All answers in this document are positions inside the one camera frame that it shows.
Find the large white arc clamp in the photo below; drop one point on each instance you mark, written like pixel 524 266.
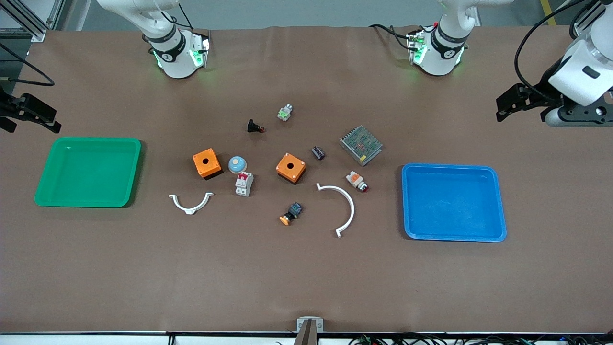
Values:
pixel 352 206

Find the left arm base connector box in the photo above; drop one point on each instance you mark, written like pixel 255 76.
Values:
pixel 416 48

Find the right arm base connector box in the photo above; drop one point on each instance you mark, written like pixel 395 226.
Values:
pixel 200 50

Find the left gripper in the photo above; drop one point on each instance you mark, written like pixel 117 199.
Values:
pixel 541 93

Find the blue dome button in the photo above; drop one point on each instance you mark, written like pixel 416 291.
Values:
pixel 237 165

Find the metal mesh power supply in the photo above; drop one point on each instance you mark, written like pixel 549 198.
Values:
pixel 361 143

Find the aluminium frame profile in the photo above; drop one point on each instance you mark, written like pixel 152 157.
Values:
pixel 28 24
pixel 582 24

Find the grey metal mount bracket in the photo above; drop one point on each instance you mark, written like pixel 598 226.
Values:
pixel 318 326

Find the white red circuit breaker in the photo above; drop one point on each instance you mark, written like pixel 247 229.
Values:
pixel 244 184

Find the brown table mat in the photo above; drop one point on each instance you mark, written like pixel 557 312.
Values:
pixel 306 273

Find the orange button box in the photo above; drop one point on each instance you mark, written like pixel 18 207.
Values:
pixel 297 168
pixel 213 166

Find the small black capacitor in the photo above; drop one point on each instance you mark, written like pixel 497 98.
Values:
pixel 318 153

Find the black push button switch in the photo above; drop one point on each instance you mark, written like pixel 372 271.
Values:
pixel 251 126

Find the orange white indicator lamp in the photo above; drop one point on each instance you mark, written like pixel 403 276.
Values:
pixel 354 178

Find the green white button switch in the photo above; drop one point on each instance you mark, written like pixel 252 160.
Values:
pixel 285 114

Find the green plastic tray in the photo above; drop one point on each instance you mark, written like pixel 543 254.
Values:
pixel 88 175

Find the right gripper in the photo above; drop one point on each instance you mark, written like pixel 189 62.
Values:
pixel 6 107

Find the orange capped blue switch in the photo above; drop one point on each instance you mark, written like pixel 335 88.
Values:
pixel 293 211

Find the small white arc clamp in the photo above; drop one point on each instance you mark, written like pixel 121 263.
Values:
pixel 190 210

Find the blue plastic tray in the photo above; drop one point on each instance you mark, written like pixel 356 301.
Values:
pixel 452 203

